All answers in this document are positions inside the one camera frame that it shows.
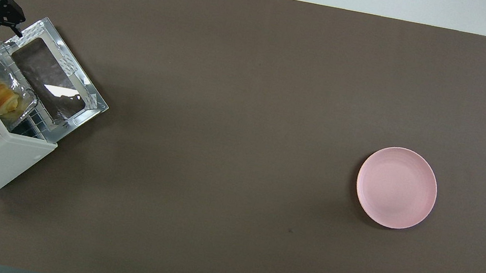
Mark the brown table mat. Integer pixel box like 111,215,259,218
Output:
0,0,486,273

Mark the glass oven door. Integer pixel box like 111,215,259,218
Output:
0,10,122,150

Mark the pink round plate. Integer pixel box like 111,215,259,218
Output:
350,141,444,235

